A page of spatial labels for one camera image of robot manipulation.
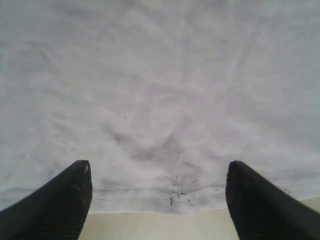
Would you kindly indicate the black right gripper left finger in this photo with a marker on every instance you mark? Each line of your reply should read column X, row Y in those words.
column 55, row 211

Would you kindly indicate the white t-shirt red lettering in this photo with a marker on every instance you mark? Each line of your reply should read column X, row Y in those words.
column 159, row 96

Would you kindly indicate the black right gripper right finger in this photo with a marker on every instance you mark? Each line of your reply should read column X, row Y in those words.
column 261, row 211

